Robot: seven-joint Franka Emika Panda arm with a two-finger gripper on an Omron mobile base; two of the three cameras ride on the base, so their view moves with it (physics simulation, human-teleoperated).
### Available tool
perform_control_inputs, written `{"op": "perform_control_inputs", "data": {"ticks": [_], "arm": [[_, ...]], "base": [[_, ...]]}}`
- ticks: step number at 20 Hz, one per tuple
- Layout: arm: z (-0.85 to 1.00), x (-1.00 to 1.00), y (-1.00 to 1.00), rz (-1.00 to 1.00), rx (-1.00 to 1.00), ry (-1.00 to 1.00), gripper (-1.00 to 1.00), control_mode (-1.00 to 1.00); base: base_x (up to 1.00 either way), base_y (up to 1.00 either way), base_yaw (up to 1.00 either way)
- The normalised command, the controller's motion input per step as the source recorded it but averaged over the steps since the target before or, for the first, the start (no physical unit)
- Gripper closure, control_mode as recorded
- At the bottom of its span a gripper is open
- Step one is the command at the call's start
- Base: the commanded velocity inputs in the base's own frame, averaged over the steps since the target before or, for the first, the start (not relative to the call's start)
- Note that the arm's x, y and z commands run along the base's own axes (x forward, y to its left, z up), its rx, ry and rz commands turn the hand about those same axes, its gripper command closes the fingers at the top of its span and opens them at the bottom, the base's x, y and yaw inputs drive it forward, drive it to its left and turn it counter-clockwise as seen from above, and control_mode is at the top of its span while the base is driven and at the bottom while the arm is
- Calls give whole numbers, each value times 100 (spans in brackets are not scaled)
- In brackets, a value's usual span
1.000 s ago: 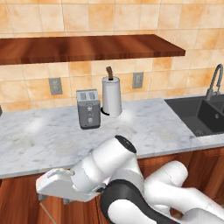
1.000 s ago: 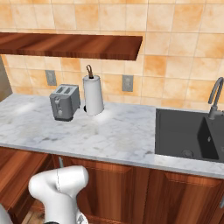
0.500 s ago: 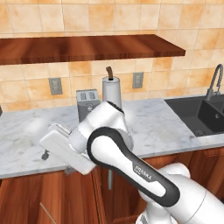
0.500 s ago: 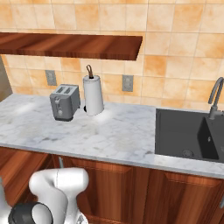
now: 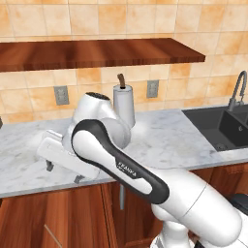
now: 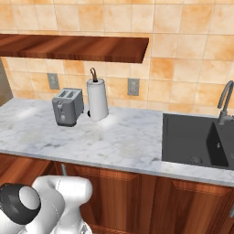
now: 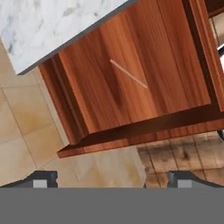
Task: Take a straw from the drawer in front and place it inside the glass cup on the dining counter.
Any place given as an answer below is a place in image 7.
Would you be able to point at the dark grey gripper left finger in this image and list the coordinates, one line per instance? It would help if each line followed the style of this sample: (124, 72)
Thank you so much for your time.
(43, 178)

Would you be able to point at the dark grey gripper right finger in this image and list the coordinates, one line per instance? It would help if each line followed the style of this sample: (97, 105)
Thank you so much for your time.
(180, 177)

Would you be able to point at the open wooden drawer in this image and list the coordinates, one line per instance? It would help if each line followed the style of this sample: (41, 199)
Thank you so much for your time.
(131, 84)

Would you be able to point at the beige straw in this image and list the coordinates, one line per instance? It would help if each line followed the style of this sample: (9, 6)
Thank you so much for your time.
(128, 73)

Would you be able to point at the wooden cabinet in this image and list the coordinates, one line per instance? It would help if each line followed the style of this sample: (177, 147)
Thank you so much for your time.
(215, 17)

